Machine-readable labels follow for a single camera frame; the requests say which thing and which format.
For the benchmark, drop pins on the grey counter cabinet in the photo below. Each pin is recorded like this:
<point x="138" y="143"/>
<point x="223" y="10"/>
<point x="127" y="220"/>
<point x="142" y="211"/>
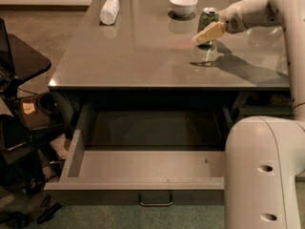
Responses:
<point x="147" y="48"/>

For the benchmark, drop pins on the black side table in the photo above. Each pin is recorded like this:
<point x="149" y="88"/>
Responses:
<point x="28" y="62"/>

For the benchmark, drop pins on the brown box with cup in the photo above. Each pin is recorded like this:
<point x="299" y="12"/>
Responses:
<point x="39" y="111"/>

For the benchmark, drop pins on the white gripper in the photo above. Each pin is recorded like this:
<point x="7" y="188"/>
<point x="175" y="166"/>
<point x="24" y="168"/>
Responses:
<point x="231" y="20"/>

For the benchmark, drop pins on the green soda can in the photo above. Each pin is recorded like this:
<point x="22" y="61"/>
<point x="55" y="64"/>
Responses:
<point x="207" y="16"/>

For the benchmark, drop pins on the metal drawer handle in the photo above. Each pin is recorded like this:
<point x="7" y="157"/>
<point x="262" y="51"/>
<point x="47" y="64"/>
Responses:
<point x="155" y="199"/>

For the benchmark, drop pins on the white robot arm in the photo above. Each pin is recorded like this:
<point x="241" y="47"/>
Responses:
<point x="265" y="151"/>

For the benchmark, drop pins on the open grey top drawer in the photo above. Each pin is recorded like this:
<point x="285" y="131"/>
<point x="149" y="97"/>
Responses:
<point x="115" y="156"/>

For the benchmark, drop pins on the clear plastic water bottle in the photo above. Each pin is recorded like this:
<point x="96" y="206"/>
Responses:
<point x="109" y="12"/>

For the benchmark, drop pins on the white ceramic bowl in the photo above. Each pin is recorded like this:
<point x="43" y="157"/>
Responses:
<point x="183" y="8"/>

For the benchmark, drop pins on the black laptop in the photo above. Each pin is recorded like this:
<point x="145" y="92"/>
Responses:
<point x="6" y="62"/>

